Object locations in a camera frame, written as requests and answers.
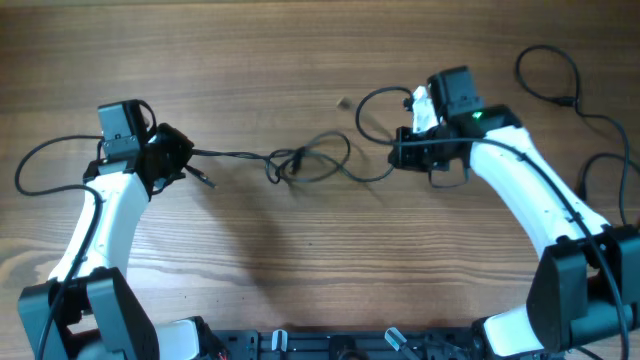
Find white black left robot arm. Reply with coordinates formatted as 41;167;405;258
18;99;210;359

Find thick black cable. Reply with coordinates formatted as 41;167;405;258
514;44;640;226

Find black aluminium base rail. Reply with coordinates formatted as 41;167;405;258
214;327;498;360

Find thin black usb cable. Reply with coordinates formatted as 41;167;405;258
183;129;397;190

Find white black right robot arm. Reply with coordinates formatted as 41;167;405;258
389;67;639;358

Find black right camera cable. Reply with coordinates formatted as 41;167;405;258
354;85;632;360

